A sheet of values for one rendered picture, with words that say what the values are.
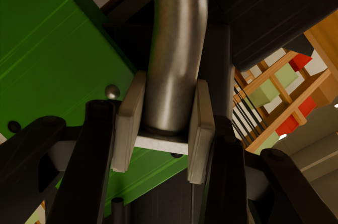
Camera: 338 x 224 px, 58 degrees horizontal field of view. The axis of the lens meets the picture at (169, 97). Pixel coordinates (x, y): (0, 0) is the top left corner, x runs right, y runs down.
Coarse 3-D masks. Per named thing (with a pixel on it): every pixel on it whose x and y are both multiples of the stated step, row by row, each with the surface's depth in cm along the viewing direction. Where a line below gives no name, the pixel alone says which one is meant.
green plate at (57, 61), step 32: (0, 0) 20; (32, 0) 20; (64, 0) 20; (0, 32) 21; (32, 32) 20; (64, 32) 20; (96, 32) 20; (0, 64) 21; (32, 64) 21; (64, 64) 21; (96, 64) 21; (128, 64) 21; (0, 96) 22; (32, 96) 22; (64, 96) 22; (96, 96) 22; (0, 128) 23; (160, 160) 23; (128, 192) 25
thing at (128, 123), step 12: (144, 72) 19; (132, 84) 17; (144, 84) 17; (132, 96) 15; (120, 108) 13; (132, 108) 14; (120, 120) 13; (132, 120) 13; (120, 132) 13; (132, 132) 14; (120, 144) 13; (132, 144) 15; (120, 156) 14; (120, 168) 14
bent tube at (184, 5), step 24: (168, 0) 16; (192, 0) 16; (168, 24) 16; (192, 24) 16; (168, 48) 16; (192, 48) 16; (168, 72) 17; (192, 72) 17; (144, 96) 19; (168, 96) 17; (192, 96) 18; (144, 120) 19; (168, 120) 18; (144, 144) 18; (168, 144) 18
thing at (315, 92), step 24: (264, 72) 332; (288, 72) 358; (240, 96) 308; (264, 96) 336; (288, 96) 342; (312, 96) 387; (240, 120) 299; (264, 120) 374; (288, 120) 340; (264, 144) 316
